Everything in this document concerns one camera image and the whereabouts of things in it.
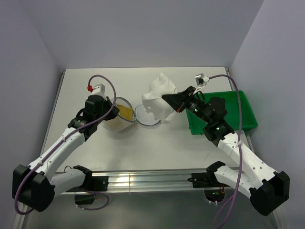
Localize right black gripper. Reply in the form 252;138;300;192
162;85;212;125

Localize white garments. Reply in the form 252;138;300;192
142;73;178;122

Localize yellow bra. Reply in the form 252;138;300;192
106;104;134;131

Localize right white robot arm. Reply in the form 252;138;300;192
162;86;290;216

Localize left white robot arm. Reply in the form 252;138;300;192
12;95;119;215

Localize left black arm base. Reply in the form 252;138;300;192
68;176;109;192

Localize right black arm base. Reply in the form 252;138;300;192
187;172;227;188

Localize green plastic bin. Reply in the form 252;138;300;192
186;91;258;135

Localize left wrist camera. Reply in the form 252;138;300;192
87;83;105;97

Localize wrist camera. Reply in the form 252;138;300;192
194;73;209;93
87;83;105;97

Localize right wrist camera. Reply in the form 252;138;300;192
194;73;209;93

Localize aluminium mounting rail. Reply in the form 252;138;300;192
52;168;246;196

